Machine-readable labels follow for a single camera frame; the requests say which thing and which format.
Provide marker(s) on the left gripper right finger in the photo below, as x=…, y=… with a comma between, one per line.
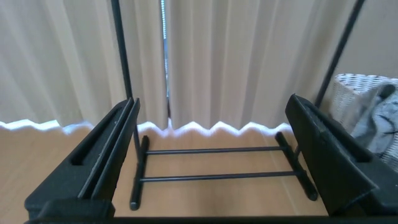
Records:
x=339, y=174

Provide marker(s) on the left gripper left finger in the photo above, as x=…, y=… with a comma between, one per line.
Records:
x=62, y=193

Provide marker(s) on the white laundry basket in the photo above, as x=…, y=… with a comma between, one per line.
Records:
x=342, y=99

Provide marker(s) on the black clothes rack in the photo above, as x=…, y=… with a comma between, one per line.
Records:
x=122, y=46

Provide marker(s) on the grey garment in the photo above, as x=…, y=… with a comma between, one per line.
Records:
x=379, y=124

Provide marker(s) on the beige curtain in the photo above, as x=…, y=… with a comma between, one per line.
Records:
x=62, y=62

